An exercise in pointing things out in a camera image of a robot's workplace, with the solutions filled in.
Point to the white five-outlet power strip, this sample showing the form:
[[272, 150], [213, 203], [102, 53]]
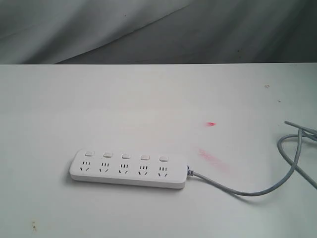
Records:
[[151, 169]]

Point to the grey backdrop cloth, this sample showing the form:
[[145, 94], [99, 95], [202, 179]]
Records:
[[157, 31]]

